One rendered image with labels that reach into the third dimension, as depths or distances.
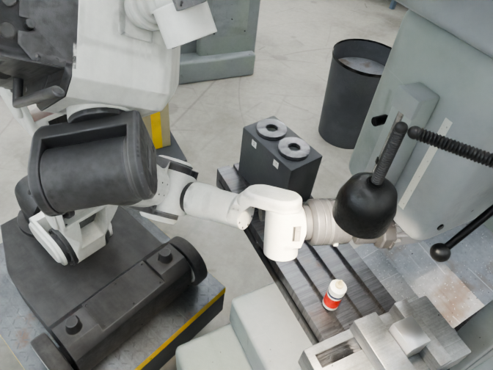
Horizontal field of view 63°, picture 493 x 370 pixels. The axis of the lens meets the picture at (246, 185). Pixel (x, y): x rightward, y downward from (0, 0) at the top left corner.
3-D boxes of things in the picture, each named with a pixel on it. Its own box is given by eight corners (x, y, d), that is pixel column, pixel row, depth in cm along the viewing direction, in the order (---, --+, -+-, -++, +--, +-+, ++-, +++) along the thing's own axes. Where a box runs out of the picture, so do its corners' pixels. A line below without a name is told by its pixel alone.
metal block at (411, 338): (400, 361, 85) (411, 350, 81) (383, 335, 88) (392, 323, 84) (419, 352, 87) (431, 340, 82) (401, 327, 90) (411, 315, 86)
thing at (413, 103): (367, 211, 65) (419, 101, 50) (352, 194, 67) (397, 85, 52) (386, 204, 67) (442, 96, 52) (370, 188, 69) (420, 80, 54)
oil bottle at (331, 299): (328, 313, 99) (340, 291, 92) (319, 299, 102) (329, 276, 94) (341, 307, 101) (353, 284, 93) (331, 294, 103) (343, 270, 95)
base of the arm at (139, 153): (67, 222, 61) (25, 212, 50) (60, 143, 64) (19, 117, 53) (163, 205, 62) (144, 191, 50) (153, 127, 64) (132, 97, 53)
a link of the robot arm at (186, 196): (237, 235, 82) (165, 211, 91) (251, 186, 83) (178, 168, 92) (210, 230, 72) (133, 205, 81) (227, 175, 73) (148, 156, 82)
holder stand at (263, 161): (280, 216, 120) (292, 167, 106) (237, 172, 132) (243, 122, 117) (309, 200, 126) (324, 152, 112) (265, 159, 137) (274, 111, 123)
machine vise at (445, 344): (333, 432, 81) (348, 415, 73) (296, 361, 90) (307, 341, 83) (458, 363, 94) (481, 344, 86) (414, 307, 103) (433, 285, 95)
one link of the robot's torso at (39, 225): (34, 238, 140) (22, 213, 131) (84, 208, 152) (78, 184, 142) (66, 274, 132) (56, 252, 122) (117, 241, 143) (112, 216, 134)
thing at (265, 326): (287, 442, 97) (296, 429, 88) (227, 317, 117) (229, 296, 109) (435, 354, 115) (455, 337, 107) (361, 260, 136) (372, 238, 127)
